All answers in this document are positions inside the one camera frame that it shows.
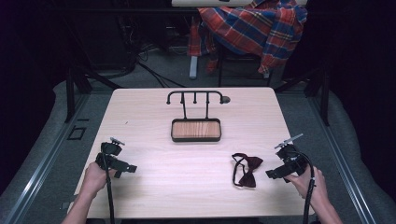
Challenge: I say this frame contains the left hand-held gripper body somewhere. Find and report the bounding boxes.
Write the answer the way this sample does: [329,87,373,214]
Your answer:
[94,136,129,175]

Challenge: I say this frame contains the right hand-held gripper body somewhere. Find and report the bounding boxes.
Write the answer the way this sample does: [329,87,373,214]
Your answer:
[274,133,309,180]

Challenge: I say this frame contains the person's right hand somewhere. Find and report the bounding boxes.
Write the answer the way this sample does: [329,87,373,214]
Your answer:
[284,165,327,203]

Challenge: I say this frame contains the person's left hand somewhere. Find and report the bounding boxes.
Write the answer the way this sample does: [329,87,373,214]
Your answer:
[80,161,118,198]

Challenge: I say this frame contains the dark red bow tie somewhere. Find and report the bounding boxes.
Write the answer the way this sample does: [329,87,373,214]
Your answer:
[231,152,264,189]

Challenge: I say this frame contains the black rack with wooden tray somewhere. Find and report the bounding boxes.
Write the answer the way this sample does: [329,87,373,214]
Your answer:
[165,90,232,144]

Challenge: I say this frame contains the black metal stand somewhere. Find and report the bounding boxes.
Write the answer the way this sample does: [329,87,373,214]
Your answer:
[64,65,121,123]
[274,65,332,127]

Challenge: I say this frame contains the black chair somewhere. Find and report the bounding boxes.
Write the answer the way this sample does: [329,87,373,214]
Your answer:
[217,43,273,89]

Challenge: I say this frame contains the white desk leg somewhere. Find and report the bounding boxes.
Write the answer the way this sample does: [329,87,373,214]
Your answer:
[189,55,199,80]

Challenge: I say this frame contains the red blue plaid shirt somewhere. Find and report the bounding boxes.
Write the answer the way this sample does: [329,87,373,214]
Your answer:
[187,0,309,75]

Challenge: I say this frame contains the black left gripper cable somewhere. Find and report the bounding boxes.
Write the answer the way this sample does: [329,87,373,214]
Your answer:
[101,150,116,224]

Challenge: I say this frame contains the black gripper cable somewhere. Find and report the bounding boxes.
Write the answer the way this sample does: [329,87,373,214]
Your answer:
[293,150,317,224]
[101,150,116,224]

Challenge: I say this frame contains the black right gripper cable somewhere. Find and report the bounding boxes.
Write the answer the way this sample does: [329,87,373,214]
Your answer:
[293,150,317,224]

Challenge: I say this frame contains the aluminium floor rail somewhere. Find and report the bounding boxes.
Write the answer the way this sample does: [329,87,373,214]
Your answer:
[306,92,378,224]
[0,92,92,224]

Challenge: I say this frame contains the black floor cables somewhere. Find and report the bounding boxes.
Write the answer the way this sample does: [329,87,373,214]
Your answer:
[135,42,189,89]

